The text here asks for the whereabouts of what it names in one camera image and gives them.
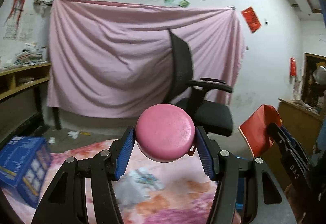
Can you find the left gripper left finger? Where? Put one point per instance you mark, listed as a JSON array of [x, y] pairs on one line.
[[64, 201]]

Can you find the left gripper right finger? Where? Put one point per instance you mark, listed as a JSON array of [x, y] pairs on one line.
[[263, 198]]

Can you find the red envelope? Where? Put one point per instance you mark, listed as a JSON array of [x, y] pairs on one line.
[[255, 129]]

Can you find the grey wrapper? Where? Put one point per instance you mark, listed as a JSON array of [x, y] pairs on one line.
[[133, 187]]

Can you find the pink round lid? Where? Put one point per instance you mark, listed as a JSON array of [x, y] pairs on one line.
[[165, 132]]

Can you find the person's right hand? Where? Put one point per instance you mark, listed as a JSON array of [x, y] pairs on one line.
[[297, 204]]

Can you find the blue cardboard box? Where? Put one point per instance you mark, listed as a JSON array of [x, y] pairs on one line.
[[25, 161]]

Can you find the floral pink table cloth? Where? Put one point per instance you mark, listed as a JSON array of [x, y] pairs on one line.
[[149, 192]]

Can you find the black office chair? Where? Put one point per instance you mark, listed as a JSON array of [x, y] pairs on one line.
[[213, 117]]

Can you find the red hanging decoration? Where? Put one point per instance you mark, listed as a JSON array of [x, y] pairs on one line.
[[293, 67]]

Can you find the pink hanging sheet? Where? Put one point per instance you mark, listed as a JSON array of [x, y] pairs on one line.
[[114, 60]]

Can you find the stack of books and papers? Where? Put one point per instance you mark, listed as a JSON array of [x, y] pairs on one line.
[[32, 53]]

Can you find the wooden wall shelf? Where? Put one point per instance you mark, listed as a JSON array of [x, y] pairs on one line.
[[19, 79]]

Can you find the red square wall poster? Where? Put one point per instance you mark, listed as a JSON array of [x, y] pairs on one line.
[[251, 19]]

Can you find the red tassel wall ornament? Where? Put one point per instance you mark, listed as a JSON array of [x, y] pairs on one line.
[[16, 11]]

